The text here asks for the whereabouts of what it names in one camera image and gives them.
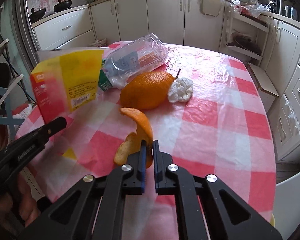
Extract white open shelf trolley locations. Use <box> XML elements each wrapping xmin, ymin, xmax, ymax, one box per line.
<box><xmin>219</xmin><ymin>7</ymin><xmax>270</xmax><ymax>65</ymax></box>

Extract yellow plastic stool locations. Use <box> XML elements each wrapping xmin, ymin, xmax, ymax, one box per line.
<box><xmin>270</xmin><ymin>213</ymin><xmax>275</xmax><ymax>227</ymax></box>

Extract red yellow snack bag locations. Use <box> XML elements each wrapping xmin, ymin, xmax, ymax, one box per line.
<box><xmin>30</xmin><ymin>47</ymin><xmax>108</xmax><ymax>124</ymax></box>

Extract white tissue ball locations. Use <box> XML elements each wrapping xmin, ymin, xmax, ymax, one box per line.
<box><xmin>167</xmin><ymin>77</ymin><xmax>193</xmax><ymax>103</ymax></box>

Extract clear plastic bottle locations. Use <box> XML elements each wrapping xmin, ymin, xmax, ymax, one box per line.
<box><xmin>98</xmin><ymin>34</ymin><xmax>168</xmax><ymax>92</ymax></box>

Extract blue white shoe rack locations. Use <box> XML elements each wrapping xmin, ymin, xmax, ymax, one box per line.
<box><xmin>0</xmin><ymin>39</ymin><xmax>24</xmax><ymax>137</ymax></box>

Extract person's left hand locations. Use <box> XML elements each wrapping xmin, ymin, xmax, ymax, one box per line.
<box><xmin>0</xmin><ymin>174</ymin><xmax>39</xmax><ymax>227</ymax></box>

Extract white kitchen cabinets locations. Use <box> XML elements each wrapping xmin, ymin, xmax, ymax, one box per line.
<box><xmin>32</xmin><ymin>0</ymin><xmax>300</xmax><ymax>163</ymax></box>

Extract black wok on counter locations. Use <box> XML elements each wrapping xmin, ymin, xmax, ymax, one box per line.
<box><xmin>53</xmin><ymin>0</ymin><xmax>72</xmax><ymax>13</ymax></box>

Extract orange fruit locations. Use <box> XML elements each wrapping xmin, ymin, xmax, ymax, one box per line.
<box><xmin>120</xmin><ymin>72</ymin><xmax>175</xmax><ymax>111</ymax></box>

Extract red white checkered tablecloth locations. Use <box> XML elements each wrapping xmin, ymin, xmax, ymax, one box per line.
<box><xmin>28</xmin><ymin>44</ymin><xmax>276</xmax><ymax>220</ymax></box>

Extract orange peel piece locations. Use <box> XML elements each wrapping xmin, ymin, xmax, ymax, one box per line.
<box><xmin>114</xmin><ymin>107</ymin><xmax>153</xmax><ymax>168</ymax></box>

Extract floral waste basket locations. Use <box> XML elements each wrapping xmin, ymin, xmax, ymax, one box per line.
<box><xmin>89</xmin><ymin>38</ymin><xmax>107</xmax><ymax>48</ymax></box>

